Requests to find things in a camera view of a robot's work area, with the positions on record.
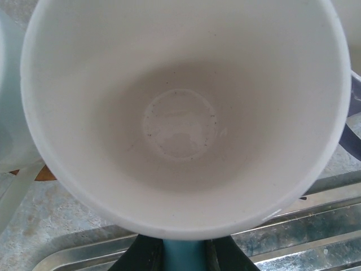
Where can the white mug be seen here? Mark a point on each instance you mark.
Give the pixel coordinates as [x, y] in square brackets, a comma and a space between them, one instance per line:
[11, 113]

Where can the light blue mug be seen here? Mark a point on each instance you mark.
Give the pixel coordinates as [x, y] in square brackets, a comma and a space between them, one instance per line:
[183, 84]

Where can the purple mug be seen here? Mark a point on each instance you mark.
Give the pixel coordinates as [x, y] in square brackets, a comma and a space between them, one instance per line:
[352, 127]

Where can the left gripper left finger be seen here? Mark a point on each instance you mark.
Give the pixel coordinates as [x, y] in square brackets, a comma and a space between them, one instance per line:
[144, 257]

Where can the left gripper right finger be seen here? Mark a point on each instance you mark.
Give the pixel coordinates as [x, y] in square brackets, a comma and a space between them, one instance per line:
[225, 257]

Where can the metal tray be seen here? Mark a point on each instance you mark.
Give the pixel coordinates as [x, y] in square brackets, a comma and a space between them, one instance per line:
[296, 234]

